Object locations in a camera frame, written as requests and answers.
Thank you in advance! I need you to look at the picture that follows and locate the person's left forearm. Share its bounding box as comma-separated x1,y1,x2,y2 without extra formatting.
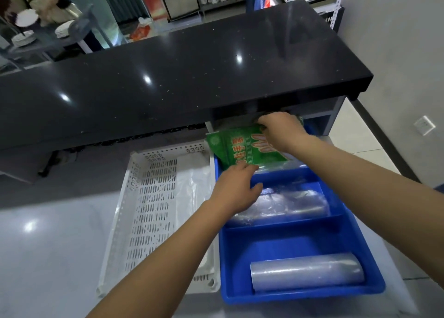
86,201,228,318

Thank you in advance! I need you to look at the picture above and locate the black stone counter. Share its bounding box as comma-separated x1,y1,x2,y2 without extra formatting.
0,0,374,152

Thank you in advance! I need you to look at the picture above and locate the person's right hand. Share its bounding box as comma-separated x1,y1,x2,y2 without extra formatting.
257,112,308,153

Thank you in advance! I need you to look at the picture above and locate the person's left hand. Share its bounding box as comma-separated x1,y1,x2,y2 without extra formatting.
212,163,263,215

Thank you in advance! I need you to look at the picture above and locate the large blue water bottle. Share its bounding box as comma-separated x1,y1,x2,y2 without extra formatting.
70,0,119,48

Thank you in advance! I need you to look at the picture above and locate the loose clear plastic bag roll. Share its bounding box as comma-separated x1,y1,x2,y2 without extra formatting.
229,186,330,227

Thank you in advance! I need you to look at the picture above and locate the blue plastic divided bin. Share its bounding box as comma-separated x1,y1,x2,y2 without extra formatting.
213,120,386,305

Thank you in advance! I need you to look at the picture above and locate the grey metal counter frame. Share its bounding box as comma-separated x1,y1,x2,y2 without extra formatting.
305,97,347,138

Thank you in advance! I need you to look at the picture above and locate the red orange bag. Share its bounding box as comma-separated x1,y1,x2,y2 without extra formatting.
129,17,154,42

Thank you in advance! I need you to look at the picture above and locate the white slotted shelf post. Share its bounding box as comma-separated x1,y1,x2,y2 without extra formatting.
329,0,348,30

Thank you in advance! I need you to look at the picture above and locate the tight clear plastic bag roll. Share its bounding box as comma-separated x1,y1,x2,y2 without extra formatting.
250,253,365,293

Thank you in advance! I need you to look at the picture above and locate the white perforated plastic crate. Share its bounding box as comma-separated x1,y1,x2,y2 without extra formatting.
97,141,221,298

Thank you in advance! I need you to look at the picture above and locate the white wall socket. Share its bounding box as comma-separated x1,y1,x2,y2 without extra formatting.
413,115,436,136

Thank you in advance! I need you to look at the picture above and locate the stack of white plates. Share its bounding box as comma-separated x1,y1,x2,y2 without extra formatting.
54,20,76,39
15,9,39,27
11,30,36,48

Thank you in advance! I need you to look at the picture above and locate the green glove packet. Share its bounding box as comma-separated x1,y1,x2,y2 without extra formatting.
206,122,304,171

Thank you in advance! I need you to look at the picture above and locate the person's right forearm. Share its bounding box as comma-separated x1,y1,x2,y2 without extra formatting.
288,137,444,289

